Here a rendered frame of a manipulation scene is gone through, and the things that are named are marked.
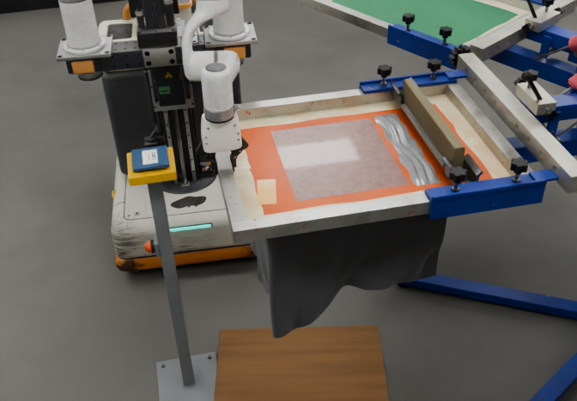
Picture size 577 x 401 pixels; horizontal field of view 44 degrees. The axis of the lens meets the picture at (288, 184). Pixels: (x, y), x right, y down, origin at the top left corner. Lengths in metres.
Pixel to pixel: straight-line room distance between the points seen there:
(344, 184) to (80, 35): 0.91
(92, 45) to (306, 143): 0.71
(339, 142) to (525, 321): 1.22
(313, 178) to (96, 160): 2.11
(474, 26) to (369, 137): 0.87
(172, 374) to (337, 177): 1.12
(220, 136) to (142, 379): 1.17
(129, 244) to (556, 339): 1.68
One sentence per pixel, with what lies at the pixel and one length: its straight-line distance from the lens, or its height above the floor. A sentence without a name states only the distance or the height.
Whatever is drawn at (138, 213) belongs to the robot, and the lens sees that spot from 2.96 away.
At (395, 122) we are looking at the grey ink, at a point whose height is 0.97.
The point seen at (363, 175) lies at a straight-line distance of 1.91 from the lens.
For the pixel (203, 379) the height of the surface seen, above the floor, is 0.01.
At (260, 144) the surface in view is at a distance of 2.03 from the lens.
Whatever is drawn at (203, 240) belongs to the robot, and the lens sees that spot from 2.94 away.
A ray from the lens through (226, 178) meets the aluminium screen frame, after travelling 1.85.
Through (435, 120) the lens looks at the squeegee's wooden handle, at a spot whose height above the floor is 1.06.
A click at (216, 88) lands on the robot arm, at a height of 1.24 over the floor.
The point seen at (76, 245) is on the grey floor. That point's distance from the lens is 3.33.
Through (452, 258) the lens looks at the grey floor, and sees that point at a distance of 3.13.
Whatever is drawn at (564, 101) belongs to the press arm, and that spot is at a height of 1.04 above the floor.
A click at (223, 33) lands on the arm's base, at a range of 2.24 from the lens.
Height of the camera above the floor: 2.08
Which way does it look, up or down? 36 degrees down
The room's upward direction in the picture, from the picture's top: 2 degrees counter-clockwise
